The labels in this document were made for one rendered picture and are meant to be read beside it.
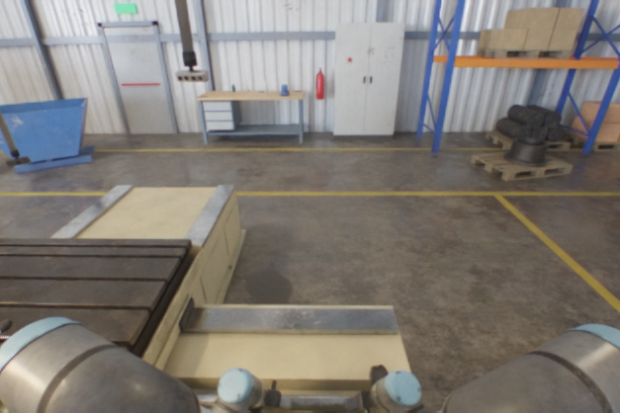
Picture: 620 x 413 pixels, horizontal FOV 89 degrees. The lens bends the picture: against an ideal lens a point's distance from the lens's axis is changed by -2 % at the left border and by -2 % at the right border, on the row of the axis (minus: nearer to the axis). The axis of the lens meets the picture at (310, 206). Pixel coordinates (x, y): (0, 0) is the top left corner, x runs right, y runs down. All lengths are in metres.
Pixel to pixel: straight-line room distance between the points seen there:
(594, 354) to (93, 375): 0.59
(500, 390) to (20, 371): 0.57
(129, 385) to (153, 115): 7.59
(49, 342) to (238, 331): 1.12
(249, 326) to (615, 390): 1.31
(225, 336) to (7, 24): 8.43
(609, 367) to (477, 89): 7.47
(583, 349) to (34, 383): 0.65
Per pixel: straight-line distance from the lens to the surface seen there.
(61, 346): 0.53
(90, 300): 1.54
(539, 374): 0.48
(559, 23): 6.92
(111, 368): 0.48
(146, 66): 7.78
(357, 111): 6.63
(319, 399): 1.39
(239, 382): 1.00
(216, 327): 1.60
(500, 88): 8.08
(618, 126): 8.23
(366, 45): 6.51
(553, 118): 7.33
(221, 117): 6.56
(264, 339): 1.56
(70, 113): 6.49
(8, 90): 9.71
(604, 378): 0.52
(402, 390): 1.00
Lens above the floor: 1.90
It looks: 28 degrees down
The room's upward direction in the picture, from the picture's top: straight up
